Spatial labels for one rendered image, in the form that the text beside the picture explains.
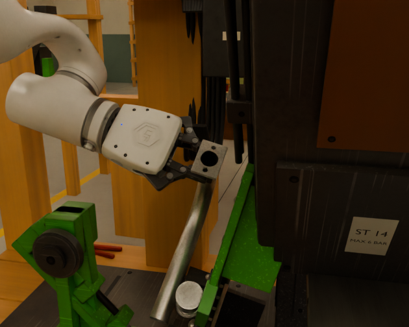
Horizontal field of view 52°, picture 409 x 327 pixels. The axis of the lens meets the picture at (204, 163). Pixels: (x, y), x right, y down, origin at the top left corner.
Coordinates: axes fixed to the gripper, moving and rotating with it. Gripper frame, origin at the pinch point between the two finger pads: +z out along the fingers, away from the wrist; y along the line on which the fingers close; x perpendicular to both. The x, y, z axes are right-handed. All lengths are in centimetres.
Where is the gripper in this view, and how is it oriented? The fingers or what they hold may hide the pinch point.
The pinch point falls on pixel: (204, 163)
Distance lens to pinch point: 64.9
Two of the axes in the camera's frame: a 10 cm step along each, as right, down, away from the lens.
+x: -0.7, 3.9, 9.2
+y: 3.4, -8.6, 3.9
